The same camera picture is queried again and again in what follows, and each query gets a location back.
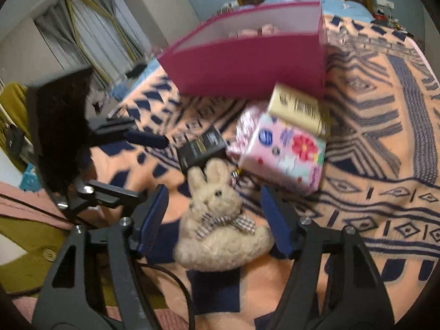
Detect pink storage box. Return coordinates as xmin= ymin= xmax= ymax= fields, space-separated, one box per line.
xmin=158 ymin=1 xmax=328 ymax=100

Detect grey yellow curtains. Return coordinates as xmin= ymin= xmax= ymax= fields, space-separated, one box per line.
xmin=34 ymin=0 xmax=152 ymax=89

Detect light blue duvet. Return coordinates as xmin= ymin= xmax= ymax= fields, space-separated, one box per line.
xmin=261 ymin=0 xmax=376 ymax=23

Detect cream bunny plush toy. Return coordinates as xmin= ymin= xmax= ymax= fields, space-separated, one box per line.
xmin=174 ymin=158 xmax=274 ymax=272

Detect small black box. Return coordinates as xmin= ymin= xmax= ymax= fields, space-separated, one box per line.
xmin=177 ymin=126 xmax=227 ymax=175

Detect teal plastic basket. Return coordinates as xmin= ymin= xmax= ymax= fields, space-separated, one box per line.
xmin=19 ymin=163 xmax=43 ymax=192

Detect yellow tissue pack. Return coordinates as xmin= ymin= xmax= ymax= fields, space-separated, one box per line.
xmin=267 ymin=83 xmax=330 ymax=141

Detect left forearm pink sleeve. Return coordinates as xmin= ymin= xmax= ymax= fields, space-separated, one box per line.
xmin=0 ymin=182 xmax=72 ymax=230

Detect pink crinkly plastic bag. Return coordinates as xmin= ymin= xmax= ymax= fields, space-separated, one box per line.
xmin=226 ymin=101 xmax=268 ymax=162

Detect floral pink tissue pack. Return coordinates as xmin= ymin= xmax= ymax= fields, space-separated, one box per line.
xmin=238 ymin=112 xmax=326 ymax=195

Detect pink knitted plush toy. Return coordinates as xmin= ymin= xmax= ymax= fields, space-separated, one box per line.
xmin=228 ymin=24 xmax=280 ymax=39

